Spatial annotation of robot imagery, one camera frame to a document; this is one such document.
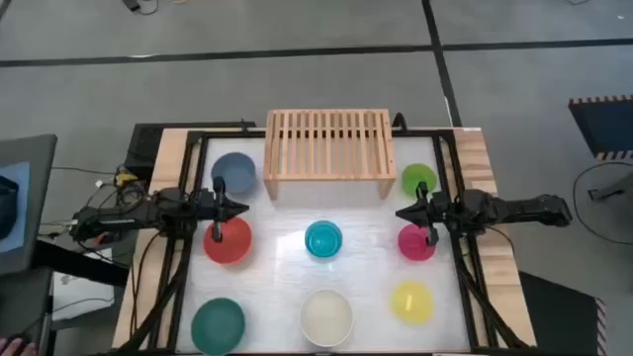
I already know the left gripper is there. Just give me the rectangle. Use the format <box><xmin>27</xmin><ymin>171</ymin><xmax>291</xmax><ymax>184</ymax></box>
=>
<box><xmin>197</xmin><ymin>176</ymin><xmax>250</xmax><ymax>243</ymax></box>

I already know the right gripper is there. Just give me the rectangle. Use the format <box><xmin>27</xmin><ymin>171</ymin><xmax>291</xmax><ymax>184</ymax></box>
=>
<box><xmin>395</xmin><ymin>181</ymin><xmax>464</xmax><ymax>247</ymax></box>

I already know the small pink bowl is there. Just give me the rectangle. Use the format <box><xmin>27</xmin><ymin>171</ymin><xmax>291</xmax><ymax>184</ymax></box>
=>
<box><xmin>397</xmin><ymin>222</ymin><xmax>438</xmax><ymax>262</ymax></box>

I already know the large red bowl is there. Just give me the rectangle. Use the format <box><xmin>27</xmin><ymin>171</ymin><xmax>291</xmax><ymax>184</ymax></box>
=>
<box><xmin>203</xmin><ymin>216</ymin><xmax>253</xmax><ymax>265</ymax></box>

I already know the large blue bowl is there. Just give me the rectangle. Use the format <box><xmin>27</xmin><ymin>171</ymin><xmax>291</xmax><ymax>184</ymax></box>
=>
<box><xmin>211</xmin><ymin>151</ymin><xmax>258</xmax><ymax>196</ymax></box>

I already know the small light green bowl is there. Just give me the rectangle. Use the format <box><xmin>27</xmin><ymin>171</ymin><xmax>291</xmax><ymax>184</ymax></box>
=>
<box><xmin>401</xmin><ymin>163</ymin><xmax>439</xmax><ymax>199</ymax></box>

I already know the small yellow bowl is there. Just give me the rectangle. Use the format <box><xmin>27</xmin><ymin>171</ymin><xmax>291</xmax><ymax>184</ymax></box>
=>
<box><xmin>390</xmin><ymin>281</ymin><xmax>435</xmax><ymax>326</ymax></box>

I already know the small cyan bowl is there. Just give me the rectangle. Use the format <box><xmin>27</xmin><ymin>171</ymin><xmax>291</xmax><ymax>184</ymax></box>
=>
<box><xmin>304</xmin><ymin>220</ymin><xmax>344</xmax><ymax>259</ymax></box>

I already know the large dark green bowl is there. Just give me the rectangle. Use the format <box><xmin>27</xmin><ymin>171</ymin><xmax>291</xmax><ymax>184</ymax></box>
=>
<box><xmin>190</xmin><ymin>297</ymin><xmax>246</xmax><ymax>356</ymax></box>

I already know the large white bowl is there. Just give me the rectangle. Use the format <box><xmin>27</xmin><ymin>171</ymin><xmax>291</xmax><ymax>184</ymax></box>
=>
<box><xmin>300</xmin><ymin>289</ymin><xmax>355</xmax><ymax>348</ymax></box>

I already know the wooden slatted shelf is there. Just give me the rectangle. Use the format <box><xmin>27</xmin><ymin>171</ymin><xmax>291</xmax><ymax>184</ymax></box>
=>
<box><xmin>262</xmin><ymin>108</ymin><xmax>398</xmax><ymax>201</ymax></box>

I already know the white glossy work sheet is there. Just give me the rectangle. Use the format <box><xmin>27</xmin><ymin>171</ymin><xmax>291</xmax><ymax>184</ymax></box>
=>
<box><xmin>175</xmin><ymin>136</ymin><xmax>472</xmax><ymax>353</ymax></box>

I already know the black electronics box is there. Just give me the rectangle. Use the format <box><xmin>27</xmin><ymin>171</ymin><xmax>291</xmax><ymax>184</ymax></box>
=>
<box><xmin>123</xmin><ymin>121</ymin><xmax>258</xmax><ymax>182</ymax></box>

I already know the black beam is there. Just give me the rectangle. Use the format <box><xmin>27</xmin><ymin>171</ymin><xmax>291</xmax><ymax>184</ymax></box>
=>
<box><xmin>32</xmin><ymin>239</ymin><xmax>131</xmax><ymax>288</ymax></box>

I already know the black floor mat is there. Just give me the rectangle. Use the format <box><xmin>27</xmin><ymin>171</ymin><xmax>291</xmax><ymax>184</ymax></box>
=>
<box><xmin>516</xmin><ymin>270</ymin><xmax>607</xmax><ymax>356</ymax></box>

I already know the white paper sheet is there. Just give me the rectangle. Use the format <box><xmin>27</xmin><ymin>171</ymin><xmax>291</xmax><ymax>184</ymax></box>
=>
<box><xmin>51</xmin><ymin>246</ymin><xmax>119</xmax><ymax>322</ymax></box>

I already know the grey stand foot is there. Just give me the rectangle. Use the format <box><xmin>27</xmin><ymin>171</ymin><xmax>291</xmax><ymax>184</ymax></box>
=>
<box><xmin>588</xmin><ymin>172</ymin><xmax>633</xmax><ymax>202</ymax></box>

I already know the grey side desk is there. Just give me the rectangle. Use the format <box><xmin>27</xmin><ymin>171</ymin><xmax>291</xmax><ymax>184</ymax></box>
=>
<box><xmin>0</xmin><ymin>133</ymin><xmax>58</xmax><ymax>276</ymax></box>

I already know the dark blue striped-edge mat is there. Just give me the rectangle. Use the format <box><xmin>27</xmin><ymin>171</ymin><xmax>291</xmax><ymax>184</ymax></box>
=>
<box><xmin>568</xmin><ymin>94</ymin><xmax>633</xmax><ymax>162</ymax></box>

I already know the blue pad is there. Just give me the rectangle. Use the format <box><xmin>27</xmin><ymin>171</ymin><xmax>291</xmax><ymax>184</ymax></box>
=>
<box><xmin>0</xmin><ymin>160</ymin><xmax>32</xmax><ymax>254</ymax></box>

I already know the black round object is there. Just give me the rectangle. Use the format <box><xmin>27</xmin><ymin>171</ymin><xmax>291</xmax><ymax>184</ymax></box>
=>
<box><xmin>0</xmin><ymin>175</ymin><xmax>20</xmax><ymax>241</ymax></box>

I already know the person's hand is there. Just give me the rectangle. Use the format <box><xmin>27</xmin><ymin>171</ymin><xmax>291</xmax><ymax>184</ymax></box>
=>
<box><xmin>0</xmin><ymin>335</ymin><xmax>39</xmax><ymax>356</ymax></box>

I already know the black aluminium table frame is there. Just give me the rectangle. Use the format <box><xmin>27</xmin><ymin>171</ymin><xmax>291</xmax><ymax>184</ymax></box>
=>
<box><xmin>111</xmin><ymin>127</ymin><xmax>533</xmax><ymax>356</ymax></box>

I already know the black looped floor cable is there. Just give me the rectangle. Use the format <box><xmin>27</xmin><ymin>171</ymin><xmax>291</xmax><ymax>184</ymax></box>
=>
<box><xmin>572</xmin><ymin>160</ymin><xmax>633</xmax><ymax>247</ymax></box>

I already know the thin black cable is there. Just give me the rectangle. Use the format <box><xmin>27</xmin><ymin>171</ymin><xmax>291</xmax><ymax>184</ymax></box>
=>
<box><xmin>51</xmin><ymin>166</ymin><xmax>118</xmax><ymax>177</ymax></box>

